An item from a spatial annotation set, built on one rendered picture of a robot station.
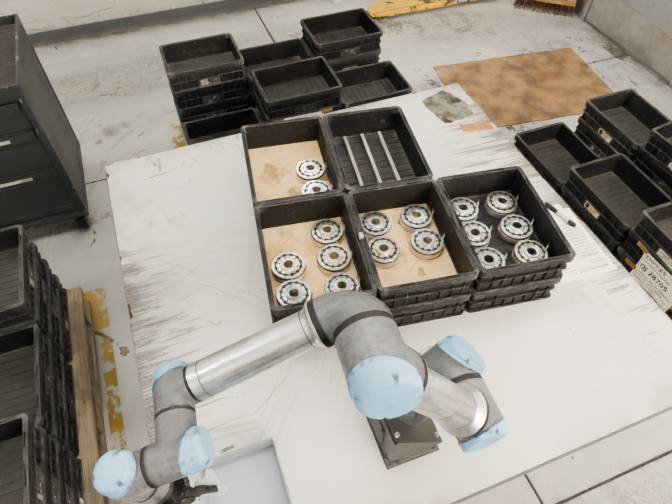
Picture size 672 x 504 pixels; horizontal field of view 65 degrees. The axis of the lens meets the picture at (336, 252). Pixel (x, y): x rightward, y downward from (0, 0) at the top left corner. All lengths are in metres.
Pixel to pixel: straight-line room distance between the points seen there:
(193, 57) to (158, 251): 1.57
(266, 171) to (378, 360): 1.18
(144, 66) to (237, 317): 2.80
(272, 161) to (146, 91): 2.10
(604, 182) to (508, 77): 1.48
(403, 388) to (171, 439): 0.42
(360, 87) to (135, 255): 1.71
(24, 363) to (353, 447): 1.28
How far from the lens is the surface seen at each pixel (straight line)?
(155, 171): 2.20
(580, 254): 2.00
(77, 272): 2.92
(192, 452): 0.99
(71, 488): 2.10
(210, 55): 3.23
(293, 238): 1.69
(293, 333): 0.96
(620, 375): 1.79
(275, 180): 1.88
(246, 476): 1.49
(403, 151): 2.00
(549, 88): 4.05
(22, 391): 2.19
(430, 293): 1.54
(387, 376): 0.84
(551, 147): 3.10
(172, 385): 1.06
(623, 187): 2.84
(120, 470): 1.02
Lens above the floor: 2.12
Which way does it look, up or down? 52 degrees down
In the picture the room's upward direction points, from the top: 1 degrees clockwise
